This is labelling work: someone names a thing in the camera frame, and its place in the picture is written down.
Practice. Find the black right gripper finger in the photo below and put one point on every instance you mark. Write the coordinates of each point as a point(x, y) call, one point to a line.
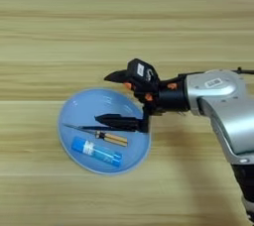
point(117, 76)
point(120, 121)

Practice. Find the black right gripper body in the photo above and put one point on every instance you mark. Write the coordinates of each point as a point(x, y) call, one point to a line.
point(170, 96)

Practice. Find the blue glue stick tube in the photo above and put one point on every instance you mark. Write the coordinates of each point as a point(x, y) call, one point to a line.
point(96, 151)

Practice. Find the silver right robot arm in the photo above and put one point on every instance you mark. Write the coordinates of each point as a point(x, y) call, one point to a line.
point(225, 111)

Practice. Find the black box with white label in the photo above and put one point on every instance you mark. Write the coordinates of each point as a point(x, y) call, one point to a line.
point(142, 73)

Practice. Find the round blue plate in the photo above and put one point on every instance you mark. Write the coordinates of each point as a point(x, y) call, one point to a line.
point(86, 104)

